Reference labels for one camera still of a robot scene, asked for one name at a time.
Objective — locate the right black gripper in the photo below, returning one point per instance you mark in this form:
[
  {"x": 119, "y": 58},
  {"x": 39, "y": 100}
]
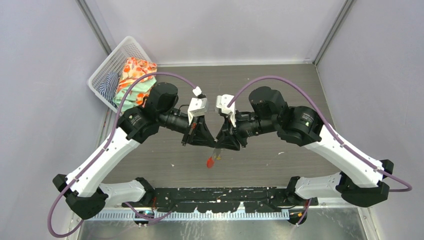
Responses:
[{"x": 226, "y": 140}]

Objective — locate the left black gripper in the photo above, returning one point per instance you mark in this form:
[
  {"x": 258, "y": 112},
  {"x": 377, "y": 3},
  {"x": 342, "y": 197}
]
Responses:
[{"x": 200, "y": 134}]

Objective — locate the red handled metal keyring holder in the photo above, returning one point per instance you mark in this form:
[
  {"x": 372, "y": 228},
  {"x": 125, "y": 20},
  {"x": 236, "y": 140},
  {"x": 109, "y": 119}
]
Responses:
[{"x": 216, "y": 155}]

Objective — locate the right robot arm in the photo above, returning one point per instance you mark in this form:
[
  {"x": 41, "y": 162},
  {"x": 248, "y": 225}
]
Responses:
[{"x": 358, "y": 183}]

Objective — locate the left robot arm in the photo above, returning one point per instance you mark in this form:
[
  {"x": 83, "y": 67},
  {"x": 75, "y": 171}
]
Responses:
[{"x": 84, "y": 190}]

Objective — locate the mint green cloth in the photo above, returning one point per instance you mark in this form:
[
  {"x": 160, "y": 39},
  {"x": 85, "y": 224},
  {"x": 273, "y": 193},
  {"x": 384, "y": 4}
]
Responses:
[{"x": 136, "y": 95}]

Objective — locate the orange floral cloth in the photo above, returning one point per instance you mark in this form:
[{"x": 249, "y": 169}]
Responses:
[{"x": 137, "y": 68}]

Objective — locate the blue striped cloth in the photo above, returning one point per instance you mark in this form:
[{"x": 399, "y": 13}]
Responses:
[{"x": 107, "y": 89}]

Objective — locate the white plastic basket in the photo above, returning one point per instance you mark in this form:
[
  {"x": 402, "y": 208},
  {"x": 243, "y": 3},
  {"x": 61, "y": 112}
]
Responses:
[{"x": 114, "y": 62}]

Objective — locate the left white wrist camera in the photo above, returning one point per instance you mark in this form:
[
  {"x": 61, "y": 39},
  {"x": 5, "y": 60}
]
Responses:
[{"x": 197, "y": 107}]

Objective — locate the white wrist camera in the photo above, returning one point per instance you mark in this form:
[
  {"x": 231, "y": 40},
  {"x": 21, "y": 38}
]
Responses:
[
  {"x": 224, "y": 104},
  {"x": 197, "y": 107}
]

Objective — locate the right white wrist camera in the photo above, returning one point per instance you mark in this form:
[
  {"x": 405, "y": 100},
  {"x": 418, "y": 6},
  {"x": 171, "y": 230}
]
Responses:
[{"x": 224, "y": 104}]

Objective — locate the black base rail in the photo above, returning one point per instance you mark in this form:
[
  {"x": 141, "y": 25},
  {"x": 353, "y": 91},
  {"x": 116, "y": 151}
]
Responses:
[{"x": 219, "y": 199}]

